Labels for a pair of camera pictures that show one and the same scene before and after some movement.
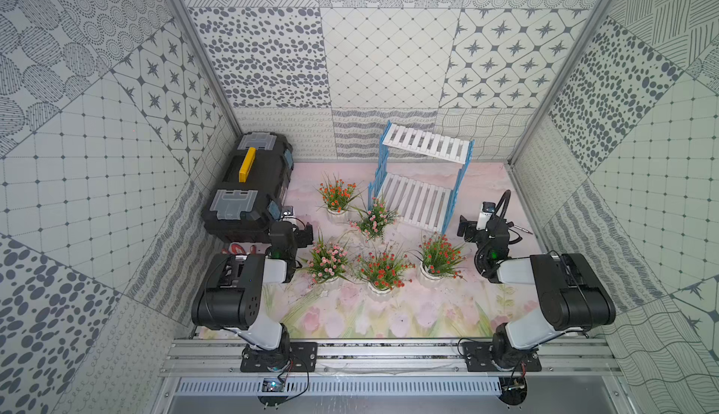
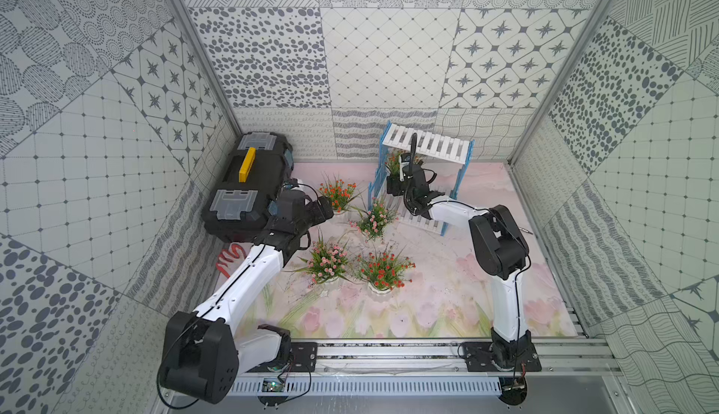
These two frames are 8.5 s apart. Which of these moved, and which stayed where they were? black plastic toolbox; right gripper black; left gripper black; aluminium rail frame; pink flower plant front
Moved: right gripper black; left gripper black
Stayed: black plastic toolbox; pink flower plant front; aluminium rail frame
